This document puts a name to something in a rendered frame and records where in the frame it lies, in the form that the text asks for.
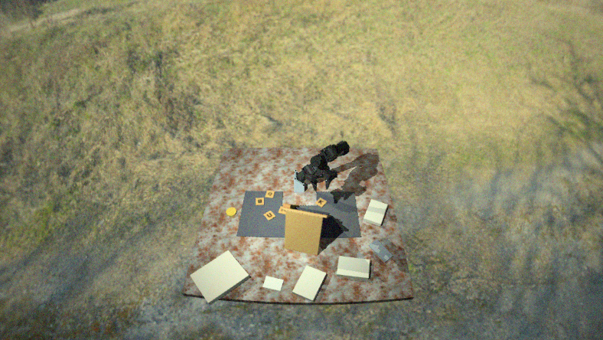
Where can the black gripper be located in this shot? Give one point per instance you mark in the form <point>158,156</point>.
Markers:
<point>313,178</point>

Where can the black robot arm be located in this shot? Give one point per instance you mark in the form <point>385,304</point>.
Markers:
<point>328,154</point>

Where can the grey flat rectangular tile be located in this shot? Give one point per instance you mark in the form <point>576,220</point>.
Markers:
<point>380,250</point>

